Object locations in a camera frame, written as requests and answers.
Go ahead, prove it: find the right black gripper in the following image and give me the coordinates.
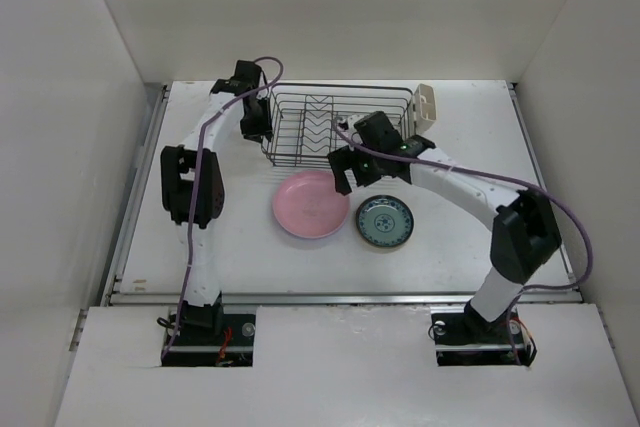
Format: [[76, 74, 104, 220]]
[[329, 139, 386, 194]]

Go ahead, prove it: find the metal wire dish rack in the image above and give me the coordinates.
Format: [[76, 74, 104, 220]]
[[261, 82, 416, 169]]

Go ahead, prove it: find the blue patterned glass plate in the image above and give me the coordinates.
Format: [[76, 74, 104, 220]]
[[355, 195, 415, 249]]

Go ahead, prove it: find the pink plastic plate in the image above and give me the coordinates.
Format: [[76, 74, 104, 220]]
[[272, 170, 351, 240]]

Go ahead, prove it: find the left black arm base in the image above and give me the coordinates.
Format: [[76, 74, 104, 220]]
[[156, 313, 256, 368]]

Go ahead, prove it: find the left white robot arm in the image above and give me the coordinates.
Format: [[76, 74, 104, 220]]
[[160, 58, 273, 344]]

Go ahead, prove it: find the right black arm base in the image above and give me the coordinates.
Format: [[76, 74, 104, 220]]
[[428, 308, 538, 367]]

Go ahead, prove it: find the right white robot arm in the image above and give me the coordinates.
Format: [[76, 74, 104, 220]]
[[327, 111, 562, 341]]

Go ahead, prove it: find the beige plastic cutlery holder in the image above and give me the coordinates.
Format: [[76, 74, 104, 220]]
[[413, 83, 437, 134]]

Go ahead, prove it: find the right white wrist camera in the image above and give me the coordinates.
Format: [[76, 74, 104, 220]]
[[333, 115, 360, 135]]

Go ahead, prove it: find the aluminium front rail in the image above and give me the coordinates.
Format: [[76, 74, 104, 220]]
[[102, 289, 585, 307]]

